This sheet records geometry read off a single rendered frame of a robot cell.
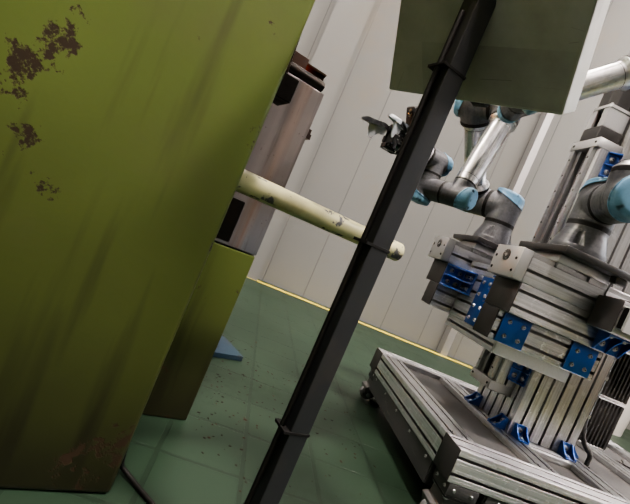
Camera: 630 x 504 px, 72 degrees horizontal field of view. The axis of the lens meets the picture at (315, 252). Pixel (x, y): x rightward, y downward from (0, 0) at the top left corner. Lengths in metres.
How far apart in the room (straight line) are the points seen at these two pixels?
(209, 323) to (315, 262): 2.91
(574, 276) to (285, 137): 0.88
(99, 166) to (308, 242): 3.32
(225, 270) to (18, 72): 0.60
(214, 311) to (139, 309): 0.37
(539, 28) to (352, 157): 3.29
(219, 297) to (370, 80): 3.34
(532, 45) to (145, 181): 0.67
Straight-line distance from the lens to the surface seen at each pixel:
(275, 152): 1.10
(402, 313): 4.24
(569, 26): 0.85
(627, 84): 1.59
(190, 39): 0.78
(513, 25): 0.87
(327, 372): 0.77
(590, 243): 1.42
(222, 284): 1.12
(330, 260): 4.01
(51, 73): 0.75
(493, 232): 1.83
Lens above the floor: 0.58
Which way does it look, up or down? 2 degrees down
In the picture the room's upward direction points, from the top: 23 degrees clockwise
